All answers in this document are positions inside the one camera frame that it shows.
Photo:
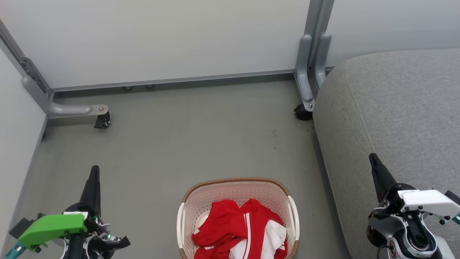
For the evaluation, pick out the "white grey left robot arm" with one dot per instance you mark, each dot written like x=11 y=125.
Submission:
x=75 y=248

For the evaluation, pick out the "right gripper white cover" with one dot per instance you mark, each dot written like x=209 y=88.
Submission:
x=427 y=201

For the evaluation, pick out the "black caster wheel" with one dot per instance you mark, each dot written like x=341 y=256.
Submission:
x=302 y=113
x=102 y=121

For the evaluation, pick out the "grey fabric sofa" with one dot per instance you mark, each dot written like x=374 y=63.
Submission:
x=395 y=108

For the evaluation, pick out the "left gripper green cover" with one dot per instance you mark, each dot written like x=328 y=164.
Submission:
x=54 y=226

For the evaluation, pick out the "red and white garment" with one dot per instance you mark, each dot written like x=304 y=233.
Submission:
x=222 y=223

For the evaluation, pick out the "cream perforated laundry basket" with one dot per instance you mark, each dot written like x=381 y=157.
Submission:
x=233 y=190

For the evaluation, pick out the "grey partition bottom rail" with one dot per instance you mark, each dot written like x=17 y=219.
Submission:
x=179 y=80

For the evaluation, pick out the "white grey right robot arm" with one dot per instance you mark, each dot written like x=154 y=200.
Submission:
x=381 y=226

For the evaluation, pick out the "grey partition foot double post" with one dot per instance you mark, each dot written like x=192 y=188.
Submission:
x=305 y=64

